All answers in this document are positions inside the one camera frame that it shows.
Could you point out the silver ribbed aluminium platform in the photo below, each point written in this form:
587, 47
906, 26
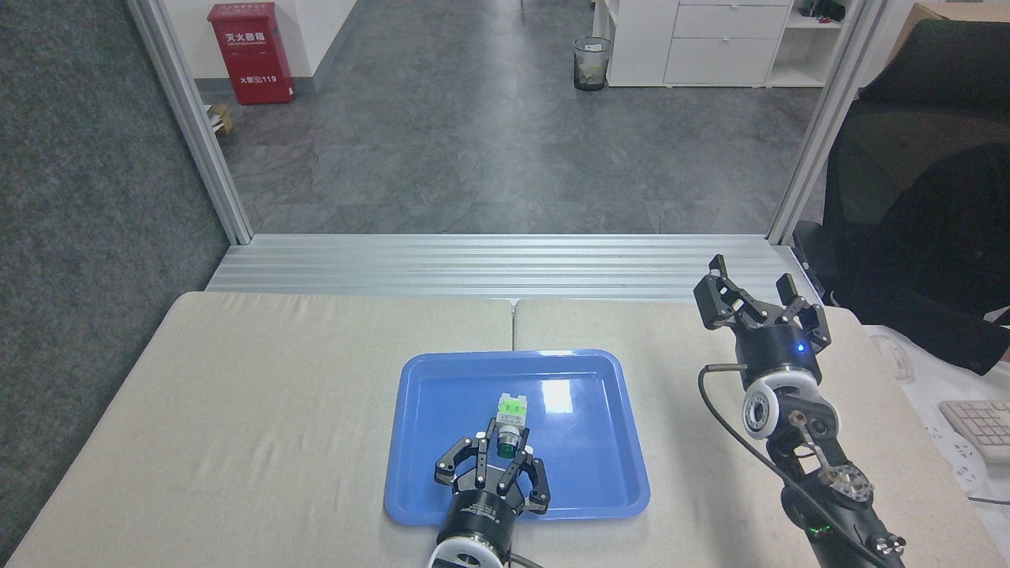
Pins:
505, 268

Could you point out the black office chair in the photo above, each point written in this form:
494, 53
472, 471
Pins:
923, 95

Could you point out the white power strip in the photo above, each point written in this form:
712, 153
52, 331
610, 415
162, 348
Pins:
955, 461

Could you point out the brown cardboard box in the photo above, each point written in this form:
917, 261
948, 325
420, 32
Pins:
923, 16

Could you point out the green and white switch part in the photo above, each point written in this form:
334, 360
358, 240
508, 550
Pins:
510, 418

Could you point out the blue plastic tray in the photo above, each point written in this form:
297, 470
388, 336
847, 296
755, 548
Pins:
584, 442

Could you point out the white drawer cabinet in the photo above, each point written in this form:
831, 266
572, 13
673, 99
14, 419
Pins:
710, 39

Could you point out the black mesh trash bin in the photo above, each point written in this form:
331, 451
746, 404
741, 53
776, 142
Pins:
592, 67

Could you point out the black jacket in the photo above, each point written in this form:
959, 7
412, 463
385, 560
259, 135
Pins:
939, 260

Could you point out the small cardboard piece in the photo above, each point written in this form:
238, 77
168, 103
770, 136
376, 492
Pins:
221, 118

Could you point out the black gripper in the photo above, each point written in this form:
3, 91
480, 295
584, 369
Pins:
777, 351
481, 513

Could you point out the white computer keyboard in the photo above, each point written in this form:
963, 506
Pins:
982, 426

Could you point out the red fire extinguisher box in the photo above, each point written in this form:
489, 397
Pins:
252, 51

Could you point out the silver aluminium post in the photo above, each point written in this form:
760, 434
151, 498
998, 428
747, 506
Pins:
824, 118
193, 118

